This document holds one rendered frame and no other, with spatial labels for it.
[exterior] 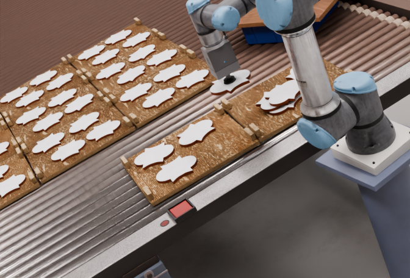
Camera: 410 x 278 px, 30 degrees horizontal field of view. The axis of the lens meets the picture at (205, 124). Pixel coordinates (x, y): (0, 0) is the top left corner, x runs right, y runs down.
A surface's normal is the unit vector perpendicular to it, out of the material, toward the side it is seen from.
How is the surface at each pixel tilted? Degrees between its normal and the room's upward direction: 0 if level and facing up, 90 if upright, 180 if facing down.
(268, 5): 84
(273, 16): 84
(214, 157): 0
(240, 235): 0
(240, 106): 0
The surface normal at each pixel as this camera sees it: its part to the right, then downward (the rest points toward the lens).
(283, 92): -0.37, -0.81
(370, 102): 0.58, 0.26
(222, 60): 0.35, 0.34
